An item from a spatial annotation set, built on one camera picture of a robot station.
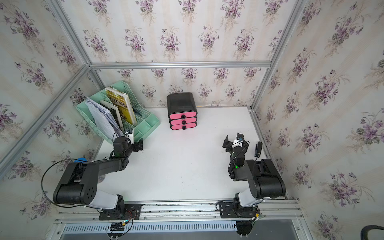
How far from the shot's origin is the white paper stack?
0.81 m

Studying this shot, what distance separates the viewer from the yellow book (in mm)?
926

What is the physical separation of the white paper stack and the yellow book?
0.11 meters
